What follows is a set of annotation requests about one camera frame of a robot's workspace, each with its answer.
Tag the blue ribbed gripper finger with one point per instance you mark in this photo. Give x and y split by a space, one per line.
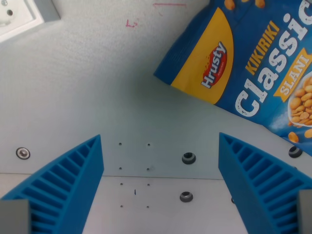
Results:
61 190
263 185

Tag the silver countersunk table screw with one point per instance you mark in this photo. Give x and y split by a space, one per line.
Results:
23 153

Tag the blue Hrusty peanut bag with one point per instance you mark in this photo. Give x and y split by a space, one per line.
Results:
253 65

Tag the white wall socket box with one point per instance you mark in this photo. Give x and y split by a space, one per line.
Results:
22 14

